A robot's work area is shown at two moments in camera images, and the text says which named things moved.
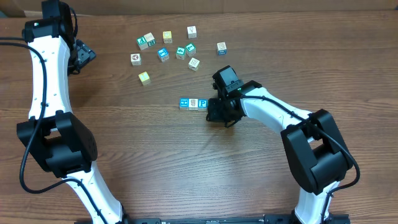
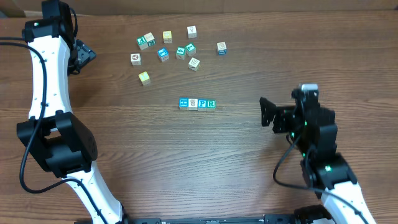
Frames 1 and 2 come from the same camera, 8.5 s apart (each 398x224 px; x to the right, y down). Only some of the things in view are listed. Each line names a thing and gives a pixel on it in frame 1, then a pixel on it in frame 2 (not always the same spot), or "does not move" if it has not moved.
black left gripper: [86, 55] does not move
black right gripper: [217, 116] to [282, 115]
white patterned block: [193, 104] does not move
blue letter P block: [203, 104] does not move
